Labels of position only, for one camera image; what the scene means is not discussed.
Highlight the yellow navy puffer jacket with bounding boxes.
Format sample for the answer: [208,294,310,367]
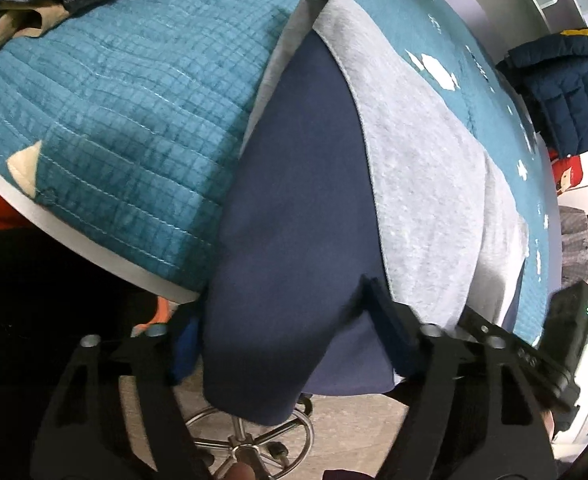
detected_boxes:
[497,28,588,158]

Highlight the red cartoon bag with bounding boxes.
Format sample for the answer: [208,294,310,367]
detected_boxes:
[548,148,584,195]

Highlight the teal quilted bed cover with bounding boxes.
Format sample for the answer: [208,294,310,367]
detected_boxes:
[0,0,551,341]

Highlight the chrome stool base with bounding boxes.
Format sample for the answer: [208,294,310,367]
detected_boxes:
[185,394,315,479]

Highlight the pink checkered covered table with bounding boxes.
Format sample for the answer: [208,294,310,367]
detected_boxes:
[560,206,588,287]

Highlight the grey navy varsity jacket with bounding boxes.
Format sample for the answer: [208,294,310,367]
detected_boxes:
[203,0,528,426]

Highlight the person left hand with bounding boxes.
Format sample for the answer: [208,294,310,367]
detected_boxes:
[223,463,256,480]

